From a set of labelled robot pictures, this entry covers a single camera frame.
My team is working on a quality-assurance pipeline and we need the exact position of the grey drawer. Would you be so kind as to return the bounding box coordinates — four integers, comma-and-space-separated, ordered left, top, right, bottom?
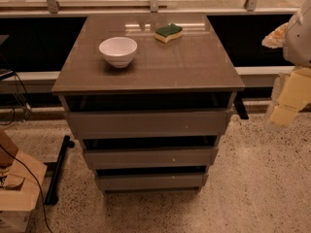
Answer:
66, 110, 232, 140
84, 148, 218, 170
95, 173, 208, 191

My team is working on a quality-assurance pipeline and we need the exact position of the grey bottom drawer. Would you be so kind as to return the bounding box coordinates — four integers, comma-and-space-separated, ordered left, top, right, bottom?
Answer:
95, 173, 208, 191

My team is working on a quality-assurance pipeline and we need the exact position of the black metal stand leg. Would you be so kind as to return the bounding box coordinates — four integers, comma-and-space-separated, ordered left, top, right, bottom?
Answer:
45, 135, 75, 205

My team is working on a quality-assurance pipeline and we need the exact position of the black bar behind cabinet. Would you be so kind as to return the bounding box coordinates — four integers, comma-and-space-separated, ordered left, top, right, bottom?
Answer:
234, 92, 249, 119

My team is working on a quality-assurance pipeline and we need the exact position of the black cable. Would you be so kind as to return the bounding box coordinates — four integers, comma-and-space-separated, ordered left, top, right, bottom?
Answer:
0, 143, 54, 233

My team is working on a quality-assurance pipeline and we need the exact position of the cardboard box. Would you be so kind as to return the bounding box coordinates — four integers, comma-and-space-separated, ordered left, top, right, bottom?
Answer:
0, 130, 47, 233

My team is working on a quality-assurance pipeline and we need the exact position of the white ceramic bowl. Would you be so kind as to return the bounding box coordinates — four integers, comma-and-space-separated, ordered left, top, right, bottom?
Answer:
99, 37, 138, 68

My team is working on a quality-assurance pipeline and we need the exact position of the grey drawer cabinet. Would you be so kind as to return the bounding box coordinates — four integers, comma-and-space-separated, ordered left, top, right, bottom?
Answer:
52, 13, 244, 178

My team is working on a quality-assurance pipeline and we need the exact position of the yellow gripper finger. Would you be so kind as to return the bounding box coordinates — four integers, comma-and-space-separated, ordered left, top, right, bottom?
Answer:
264, 67, 311, 131

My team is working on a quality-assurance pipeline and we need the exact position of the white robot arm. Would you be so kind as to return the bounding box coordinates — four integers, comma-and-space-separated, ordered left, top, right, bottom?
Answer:
261, 0, 311, 132

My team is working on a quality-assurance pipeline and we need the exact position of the grey top drawer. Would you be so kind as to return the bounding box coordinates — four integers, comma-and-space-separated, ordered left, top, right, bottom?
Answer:
66, 110, 232, 140

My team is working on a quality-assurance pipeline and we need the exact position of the green yellow sponge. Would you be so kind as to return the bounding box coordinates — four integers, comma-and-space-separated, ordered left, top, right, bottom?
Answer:
155, 23, 183, 43

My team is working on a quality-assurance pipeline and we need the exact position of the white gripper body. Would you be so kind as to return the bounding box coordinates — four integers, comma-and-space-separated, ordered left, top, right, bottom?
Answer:
261, 23, 288, 49

